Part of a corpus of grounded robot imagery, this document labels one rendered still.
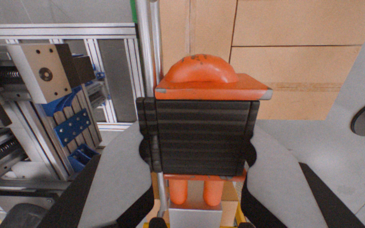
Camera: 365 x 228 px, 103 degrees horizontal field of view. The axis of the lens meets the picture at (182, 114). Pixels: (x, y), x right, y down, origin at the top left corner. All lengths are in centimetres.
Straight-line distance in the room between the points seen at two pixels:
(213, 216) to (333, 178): 256
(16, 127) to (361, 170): 301
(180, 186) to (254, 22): 76
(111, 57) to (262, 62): 100
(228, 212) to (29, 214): 72
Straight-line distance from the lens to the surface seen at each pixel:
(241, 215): 149
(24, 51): 48
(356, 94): 206
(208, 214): 20
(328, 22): 98
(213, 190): 18
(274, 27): 86
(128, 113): 135
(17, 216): 77
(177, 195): 18
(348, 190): 304
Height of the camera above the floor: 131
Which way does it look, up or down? 63 degrees down
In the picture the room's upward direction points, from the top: 175 degrees counter-clockwise
